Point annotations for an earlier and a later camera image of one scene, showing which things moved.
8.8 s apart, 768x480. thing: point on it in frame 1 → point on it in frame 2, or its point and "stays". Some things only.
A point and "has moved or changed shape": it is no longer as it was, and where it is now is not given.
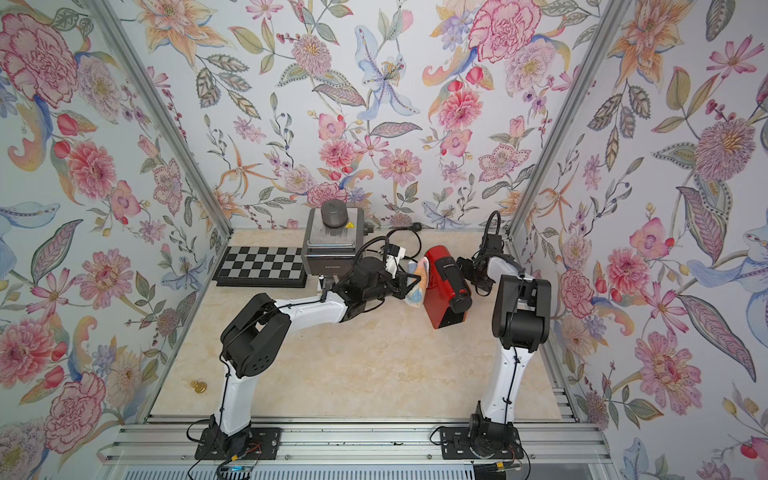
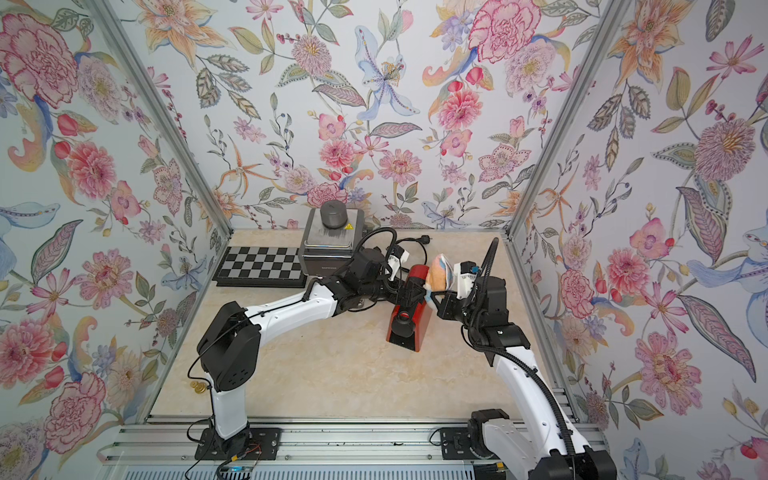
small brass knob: [199, 387] stays
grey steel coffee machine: [333, 234] stays
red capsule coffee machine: [447, 293] has moved or changed shape
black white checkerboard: [262, 266] stays
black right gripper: [467, 263] → [448, 306]
